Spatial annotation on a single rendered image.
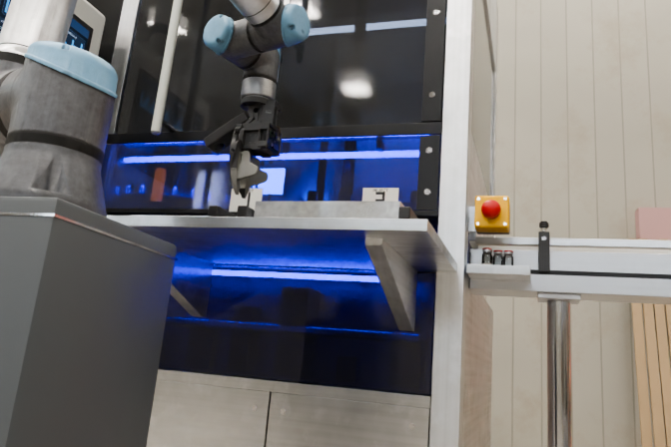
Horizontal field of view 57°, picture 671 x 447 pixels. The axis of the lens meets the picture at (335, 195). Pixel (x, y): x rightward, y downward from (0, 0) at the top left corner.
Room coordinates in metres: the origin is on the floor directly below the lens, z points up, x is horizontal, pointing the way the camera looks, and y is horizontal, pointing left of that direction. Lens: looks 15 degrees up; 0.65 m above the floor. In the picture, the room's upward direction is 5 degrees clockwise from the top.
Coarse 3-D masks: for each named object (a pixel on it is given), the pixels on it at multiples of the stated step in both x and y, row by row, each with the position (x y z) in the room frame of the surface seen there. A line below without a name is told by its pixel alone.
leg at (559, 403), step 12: (540, 300) 1.43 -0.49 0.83; (552, 300) 1.39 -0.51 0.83; (564, 300) 1.38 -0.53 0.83; (576, 300) 1.37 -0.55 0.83; (552, 312) 1.39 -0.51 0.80; (564, 312) 1.38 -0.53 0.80; (552, 324) 1.39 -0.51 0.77; (564, 324) 1.38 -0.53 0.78; (552, 336) 1.39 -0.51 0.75; (564, 336) 1.38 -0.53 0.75; (552, 348) 1.39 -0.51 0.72; (564, 348) 1.38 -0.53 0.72; (552, 360) 1.39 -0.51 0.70; (564, 360) 1.38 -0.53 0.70; (552, 372) 1.39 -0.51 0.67; (564, 372) 1.38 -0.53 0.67; (552, 384) 1.39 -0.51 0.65; (564, 384) 1.38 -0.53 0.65; (552, 396) 1.39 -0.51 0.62; (564, 396) 1.38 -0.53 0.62; (552, 408) 1.39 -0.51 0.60; (564, 408) 1.38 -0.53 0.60; (552, 420) 1.39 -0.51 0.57; (564, 420) 1.38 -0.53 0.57; (552, 432) 1.39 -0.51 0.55; (564, 432) 1.38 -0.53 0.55; (552, 444) 1.39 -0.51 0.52; (564, 444) 1.38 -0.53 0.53
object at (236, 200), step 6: (234, 192) 1.49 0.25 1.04; (252, 192) 1.47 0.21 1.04; (258, 192) 1.47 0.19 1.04; (234, 198) 1.49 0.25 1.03; (240, 198) 1.48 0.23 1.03; (246, 198) 1.48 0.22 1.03; (252, 198) 1.47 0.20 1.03; (258, 198) 1.47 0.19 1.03; (234, 204) 1.49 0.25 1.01; (240, 204) 1.48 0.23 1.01; (246, 204) 1.48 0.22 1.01; (252, 204) 1.47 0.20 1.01; (234, 210) 1.49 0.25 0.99
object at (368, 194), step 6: (366, 192) 1.38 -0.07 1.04; (372, 192) 1.38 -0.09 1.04; (390, 192) 1.36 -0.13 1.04; (396, 192) 1.36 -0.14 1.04; (366, 198) 1.38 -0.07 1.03; (372, 198) 1.38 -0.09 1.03; (378, 198) 1.37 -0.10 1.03; (384, 198) 1.37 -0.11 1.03; (390, 198) 1.36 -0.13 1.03; (396, 198) 1.36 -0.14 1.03
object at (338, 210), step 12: (264, 204) 1.05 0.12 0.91; (276, 204) 1.05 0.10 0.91; (288, 204) 1.04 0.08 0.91; (300, 204) 1.03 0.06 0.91; (312, 204) 1.02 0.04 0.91; (324, 204) 1.02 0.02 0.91; (336, 204) 1.01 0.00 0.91; (348, 204) 1.00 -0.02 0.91; (360, 204) 1.00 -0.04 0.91; (372, 204) 0.99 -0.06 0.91; (384, 204) 0.98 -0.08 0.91; (396, 204) 0.98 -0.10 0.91; (264, 216) 1.05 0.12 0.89; (276, 216) 1.04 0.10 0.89; (288, 216) 1.04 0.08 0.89; (300, 216) 1.03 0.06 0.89; (312, 216) 1.02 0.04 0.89; (324, 216) 1.02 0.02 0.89; (336, 216) 1.01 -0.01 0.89; (348, 216) 1.00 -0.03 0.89; (360, 216) 1.00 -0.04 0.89; (372, 216) 0.99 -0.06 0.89; (384, 216) 0.98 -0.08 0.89; (396, 216) 0.98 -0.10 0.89
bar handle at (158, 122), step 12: (180, 0) 1.49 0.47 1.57; (180, 12) 1.50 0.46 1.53; (168, 36) 1.49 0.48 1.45; (168, 48) 1.49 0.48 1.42; (168, 60) 1.49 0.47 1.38; (168, 72) 1.49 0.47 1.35; (168, 84) 1.50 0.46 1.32; (156, 108) 1.49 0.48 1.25; (156, 120) 1.49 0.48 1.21; (156, 132) 1.49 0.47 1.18
